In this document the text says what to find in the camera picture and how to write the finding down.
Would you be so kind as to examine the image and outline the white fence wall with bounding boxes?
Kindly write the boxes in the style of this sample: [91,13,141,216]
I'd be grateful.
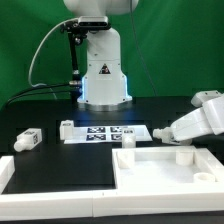
[0,156,224,221]

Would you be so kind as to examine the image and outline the marker sheet with tags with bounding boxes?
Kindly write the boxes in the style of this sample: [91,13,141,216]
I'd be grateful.
[64,125,152,144]

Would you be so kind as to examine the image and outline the black cables on table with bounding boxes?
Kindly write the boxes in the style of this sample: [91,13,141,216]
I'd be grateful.
[3,83,83,105]

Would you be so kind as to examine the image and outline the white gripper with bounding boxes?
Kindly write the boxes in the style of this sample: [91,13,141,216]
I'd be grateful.
[170,97,224,141]

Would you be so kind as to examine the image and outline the white square tabletop part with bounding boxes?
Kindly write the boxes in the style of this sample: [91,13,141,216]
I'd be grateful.
[112,146,224,191]

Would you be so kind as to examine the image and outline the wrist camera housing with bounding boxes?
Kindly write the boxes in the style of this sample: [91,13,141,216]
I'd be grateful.
[191,90,222,107]

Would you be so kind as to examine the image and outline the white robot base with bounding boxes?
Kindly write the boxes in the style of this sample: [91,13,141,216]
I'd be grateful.
[77,15,133,112]

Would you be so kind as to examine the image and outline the grey cable left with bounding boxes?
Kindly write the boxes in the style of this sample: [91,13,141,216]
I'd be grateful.
[27,18,78,88]

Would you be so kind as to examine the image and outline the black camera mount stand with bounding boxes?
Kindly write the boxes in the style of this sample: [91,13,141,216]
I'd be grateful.
[61,20,87,102]

